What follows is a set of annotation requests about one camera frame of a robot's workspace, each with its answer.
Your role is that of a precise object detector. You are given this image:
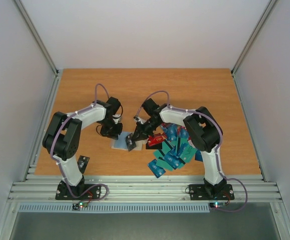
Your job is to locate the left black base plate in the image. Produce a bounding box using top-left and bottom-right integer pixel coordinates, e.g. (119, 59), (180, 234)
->
(55, 181), (101, 201)

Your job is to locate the blue card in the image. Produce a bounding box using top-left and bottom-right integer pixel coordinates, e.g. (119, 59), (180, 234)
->
(195, 150), (203, 162)
(148, 159), (166, 179)
(166, 124), (178, 142)

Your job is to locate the small circuit board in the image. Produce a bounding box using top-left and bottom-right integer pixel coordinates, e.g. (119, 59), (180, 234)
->
(72, 202), (89, 211)
(209, 201), (227, 209)

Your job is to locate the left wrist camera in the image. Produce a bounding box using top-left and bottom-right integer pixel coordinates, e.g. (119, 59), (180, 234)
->
(112, 114), (122, 124)

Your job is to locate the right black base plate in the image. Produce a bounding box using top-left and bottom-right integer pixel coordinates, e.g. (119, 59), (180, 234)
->
(186, 184), (235, 201)

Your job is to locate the right small circuit board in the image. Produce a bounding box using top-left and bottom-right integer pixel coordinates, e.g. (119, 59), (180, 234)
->
(209, 201), (227, 209)

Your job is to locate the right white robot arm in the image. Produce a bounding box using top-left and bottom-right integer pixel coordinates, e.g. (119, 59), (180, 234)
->
(127, 98), (227, 199)

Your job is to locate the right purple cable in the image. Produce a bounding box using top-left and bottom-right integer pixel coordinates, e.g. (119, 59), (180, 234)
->
(136, 90), (248, 213)

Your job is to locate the right aluminium frame post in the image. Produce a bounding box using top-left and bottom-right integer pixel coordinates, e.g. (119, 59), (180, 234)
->
(231, 0), (278, 78)

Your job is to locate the blue card right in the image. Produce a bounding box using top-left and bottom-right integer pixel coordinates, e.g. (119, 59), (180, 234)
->
(195, 150), (203, 162)

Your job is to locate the grey slotted cable duct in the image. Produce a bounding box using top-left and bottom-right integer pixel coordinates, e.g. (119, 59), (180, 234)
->
(18, 202), (209, 214)

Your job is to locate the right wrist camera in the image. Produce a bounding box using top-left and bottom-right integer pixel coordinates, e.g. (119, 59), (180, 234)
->
(133, 116), (146, 124)

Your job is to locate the lone black VIP card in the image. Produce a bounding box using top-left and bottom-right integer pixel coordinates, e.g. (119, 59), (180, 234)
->
(77, 155), (90, 174)

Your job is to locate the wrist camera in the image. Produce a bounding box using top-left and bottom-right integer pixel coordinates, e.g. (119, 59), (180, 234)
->
(112, 114), (122, 124)
(133, 116), (146, 124)

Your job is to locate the beige card holder wallet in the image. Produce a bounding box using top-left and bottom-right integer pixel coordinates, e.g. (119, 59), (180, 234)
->
(110, 131), (147, 151)

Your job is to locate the teal VIP card centre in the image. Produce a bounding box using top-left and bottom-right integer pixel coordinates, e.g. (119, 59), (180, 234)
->
(179, 143), (197, 163)

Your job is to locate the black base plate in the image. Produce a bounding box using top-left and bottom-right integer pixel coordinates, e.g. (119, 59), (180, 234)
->
(186, 184), (235, 201)
(55, 181), (101, 201)

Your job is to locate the left aluminium frame post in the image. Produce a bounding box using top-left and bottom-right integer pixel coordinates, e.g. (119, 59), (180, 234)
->
(13, 0), (59, 76)

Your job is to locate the blue card bottom left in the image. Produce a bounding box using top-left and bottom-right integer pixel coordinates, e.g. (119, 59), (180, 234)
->
(148, 159), (166, 179)

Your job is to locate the left small circuit board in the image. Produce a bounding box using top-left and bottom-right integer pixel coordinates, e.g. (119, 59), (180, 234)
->
(72, 202), (89, 211)

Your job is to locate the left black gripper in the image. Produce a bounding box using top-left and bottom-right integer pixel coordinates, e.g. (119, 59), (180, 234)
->
(100, 118), (123, 140)

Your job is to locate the blue card centre top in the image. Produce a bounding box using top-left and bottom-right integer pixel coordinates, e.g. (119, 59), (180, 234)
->
(166, 124), (178, 142)

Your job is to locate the purple cable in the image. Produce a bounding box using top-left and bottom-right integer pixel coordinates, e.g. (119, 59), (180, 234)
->
(50, 83), (110, 201)
(136, 90), (248, 213)

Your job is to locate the aluminium frame post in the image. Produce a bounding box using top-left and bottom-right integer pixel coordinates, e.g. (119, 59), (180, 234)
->
(13, 0), (59, 76)
(231, 0), (278, 78)

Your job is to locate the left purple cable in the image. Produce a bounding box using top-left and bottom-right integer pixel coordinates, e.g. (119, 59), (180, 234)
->
(50, 83), (110, 201)

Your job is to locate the red VIP card left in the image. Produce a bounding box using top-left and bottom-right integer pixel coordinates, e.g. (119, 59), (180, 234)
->
(146, 133), (166, 148)

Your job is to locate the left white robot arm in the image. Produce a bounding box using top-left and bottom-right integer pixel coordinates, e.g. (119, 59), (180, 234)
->
(42, 97), (123, 200)

